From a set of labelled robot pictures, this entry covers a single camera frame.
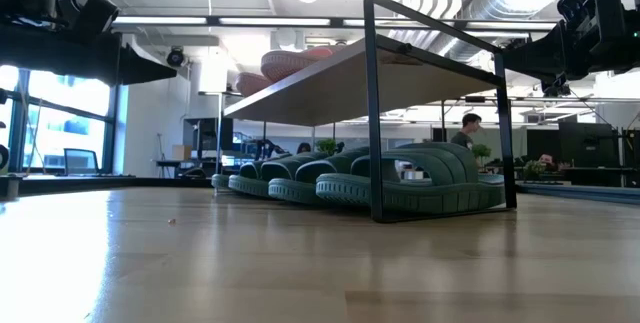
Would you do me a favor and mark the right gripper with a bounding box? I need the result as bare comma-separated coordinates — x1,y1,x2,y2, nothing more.
502,0,640,82

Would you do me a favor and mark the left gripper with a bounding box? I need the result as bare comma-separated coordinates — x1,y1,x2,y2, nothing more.
0,25,179,87

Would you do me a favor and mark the pink slide sandal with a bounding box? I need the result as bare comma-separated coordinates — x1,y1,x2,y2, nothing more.
259,45,347,83
234,71,274,98

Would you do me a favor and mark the black-framed wooden shelf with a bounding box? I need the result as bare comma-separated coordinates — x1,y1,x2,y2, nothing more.
214,0,519,224

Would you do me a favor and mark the black ceiling spotlight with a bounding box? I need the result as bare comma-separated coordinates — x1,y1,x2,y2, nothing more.
542,80,572,98

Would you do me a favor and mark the dark cabinet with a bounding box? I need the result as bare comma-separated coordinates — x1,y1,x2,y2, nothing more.
182,116,235,164

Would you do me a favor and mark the large black monitor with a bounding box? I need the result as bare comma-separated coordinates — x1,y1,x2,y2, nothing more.
558,121,621,169

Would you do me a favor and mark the laptop screen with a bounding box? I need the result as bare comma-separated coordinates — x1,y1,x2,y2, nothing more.
63,147,100,176

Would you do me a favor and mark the potted green plant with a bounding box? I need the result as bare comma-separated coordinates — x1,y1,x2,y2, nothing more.
471,143,492,167
316,137,339,157

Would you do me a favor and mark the small flowering potted plant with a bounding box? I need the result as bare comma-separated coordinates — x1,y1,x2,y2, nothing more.
523,159,547,182

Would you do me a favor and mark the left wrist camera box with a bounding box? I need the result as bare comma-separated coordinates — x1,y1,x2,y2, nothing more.
74,0,120,39

